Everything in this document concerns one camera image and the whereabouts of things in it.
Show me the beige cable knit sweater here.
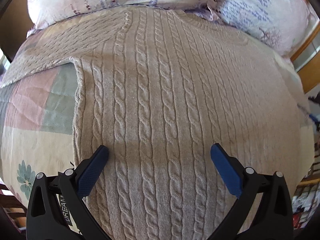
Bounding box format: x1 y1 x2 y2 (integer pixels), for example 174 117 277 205
0 6 306 240

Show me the pastel patchwork bed sheet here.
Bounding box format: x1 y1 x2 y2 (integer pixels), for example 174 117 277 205
0 26 316 230

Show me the white floral top pillow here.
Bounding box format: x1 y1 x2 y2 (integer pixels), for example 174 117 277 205
207 0 319 58

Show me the wooden bed frame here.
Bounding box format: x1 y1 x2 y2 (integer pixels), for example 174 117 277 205
290 23 319 93

